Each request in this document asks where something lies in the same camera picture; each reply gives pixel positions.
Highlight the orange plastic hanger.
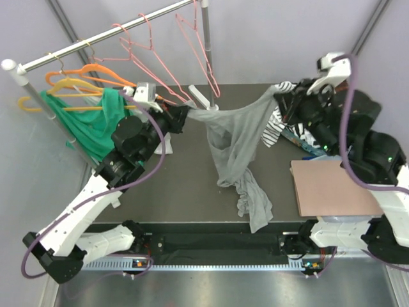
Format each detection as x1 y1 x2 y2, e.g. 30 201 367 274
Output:
45 40 171 112

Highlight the grey slotted cable duct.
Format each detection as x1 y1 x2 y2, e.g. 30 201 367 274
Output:
82 256 306 272

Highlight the white garment on hanger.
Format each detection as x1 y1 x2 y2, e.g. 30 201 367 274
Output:
83 94 174 155

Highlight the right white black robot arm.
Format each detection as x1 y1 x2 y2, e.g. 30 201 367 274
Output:
274 79 408 265

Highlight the grey tank top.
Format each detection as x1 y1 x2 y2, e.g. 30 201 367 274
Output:
188 85 278 233

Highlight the pink wire hanger right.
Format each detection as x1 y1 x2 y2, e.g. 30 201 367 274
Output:
175 1 221 98

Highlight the black white striped shirt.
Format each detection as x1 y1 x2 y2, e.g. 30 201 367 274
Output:
261 81 296 148

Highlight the green tank top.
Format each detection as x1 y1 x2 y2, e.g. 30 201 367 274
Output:
40 88 132 162

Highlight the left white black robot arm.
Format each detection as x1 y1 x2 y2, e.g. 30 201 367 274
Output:
22 103 190 285

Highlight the pink cardboard sheet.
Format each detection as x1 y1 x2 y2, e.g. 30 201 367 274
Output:
291 160 382 217

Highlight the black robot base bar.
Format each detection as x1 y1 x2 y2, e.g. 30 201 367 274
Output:
141 222 307 265

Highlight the pink wire hanger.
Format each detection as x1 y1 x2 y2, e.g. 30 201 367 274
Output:
93 24 192 103
175 1 221 98
120 13 192 104

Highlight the yellow plastic hanger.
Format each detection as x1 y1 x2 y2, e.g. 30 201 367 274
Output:
17 52 154 112

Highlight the pink wire hanger left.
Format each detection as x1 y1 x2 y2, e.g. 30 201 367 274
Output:
93 24 192 103

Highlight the bold black white striped garment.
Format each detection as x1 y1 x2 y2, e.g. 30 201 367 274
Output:
286 123 320 148

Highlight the pink wire hanger middle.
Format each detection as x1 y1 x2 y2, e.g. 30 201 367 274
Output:
120 13 192 104

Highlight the silver clothes rack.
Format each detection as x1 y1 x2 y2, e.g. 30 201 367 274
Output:
0 0 241 173

